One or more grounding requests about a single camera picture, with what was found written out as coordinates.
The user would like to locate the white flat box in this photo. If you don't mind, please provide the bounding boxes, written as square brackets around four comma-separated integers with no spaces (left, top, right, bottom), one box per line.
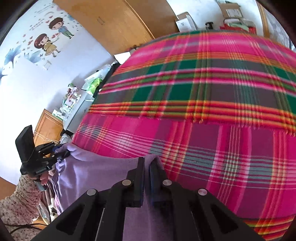
[113,52,131,65]

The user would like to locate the white cardboard box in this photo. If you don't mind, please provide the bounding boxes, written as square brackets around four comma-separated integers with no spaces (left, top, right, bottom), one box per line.
[175,11,199,33]

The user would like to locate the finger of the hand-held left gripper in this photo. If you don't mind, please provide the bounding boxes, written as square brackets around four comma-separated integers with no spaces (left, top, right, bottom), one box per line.
[49,150,71,163]
[38,142,62,154]

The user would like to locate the person's left hand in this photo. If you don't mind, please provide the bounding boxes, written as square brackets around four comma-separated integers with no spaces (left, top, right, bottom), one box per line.
[40,171,50,186]

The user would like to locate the wooden wardrobe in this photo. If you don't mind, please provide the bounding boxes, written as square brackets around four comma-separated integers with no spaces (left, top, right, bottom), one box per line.
[53,0,181,52]

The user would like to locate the group of toiletry bottles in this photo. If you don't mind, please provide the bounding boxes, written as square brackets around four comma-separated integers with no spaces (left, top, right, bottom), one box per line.
[52,83,84,121]

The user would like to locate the black cloth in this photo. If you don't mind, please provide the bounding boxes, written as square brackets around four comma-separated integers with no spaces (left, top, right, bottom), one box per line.
[92,61,121,98]

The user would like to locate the clear plastic door curtain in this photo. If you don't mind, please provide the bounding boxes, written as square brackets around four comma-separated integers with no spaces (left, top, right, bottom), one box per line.
[266,9,292,48]

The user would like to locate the wooden headboard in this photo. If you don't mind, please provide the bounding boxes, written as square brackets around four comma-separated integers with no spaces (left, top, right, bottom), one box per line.
[33,108,64,146]

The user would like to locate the black cable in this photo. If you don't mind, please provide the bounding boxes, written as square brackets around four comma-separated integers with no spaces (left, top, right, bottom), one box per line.
[5,221,50,234]

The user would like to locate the white plastic bag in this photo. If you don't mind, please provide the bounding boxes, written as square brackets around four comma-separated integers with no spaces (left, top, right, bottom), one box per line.
[83,64,112,93]

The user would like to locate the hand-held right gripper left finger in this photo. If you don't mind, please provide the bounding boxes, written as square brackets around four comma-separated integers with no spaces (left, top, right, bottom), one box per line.
[32,156,145,241]

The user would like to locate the person's left forearm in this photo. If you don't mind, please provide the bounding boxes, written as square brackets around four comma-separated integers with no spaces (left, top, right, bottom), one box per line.
[0,174,42,232]

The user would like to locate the plaid bed sheet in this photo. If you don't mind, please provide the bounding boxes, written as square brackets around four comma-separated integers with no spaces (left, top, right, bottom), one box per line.
[71,30,296,240]

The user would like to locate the white nightstand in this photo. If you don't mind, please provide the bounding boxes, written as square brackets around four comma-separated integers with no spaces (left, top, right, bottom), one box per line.
[62,91,96,132]

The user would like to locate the purple fleece pants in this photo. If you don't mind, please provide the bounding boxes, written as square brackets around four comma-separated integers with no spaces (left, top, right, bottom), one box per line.
[55,143,200,241]

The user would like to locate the wooden door frame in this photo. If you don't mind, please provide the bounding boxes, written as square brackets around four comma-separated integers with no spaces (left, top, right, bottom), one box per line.
[255,0,271,38]

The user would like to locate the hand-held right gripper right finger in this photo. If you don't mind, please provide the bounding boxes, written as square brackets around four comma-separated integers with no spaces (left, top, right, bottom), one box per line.
[149,159,265,241]

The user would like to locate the cartoon wall sticker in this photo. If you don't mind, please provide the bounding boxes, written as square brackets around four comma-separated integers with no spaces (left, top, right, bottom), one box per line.
[0,16,82,80]

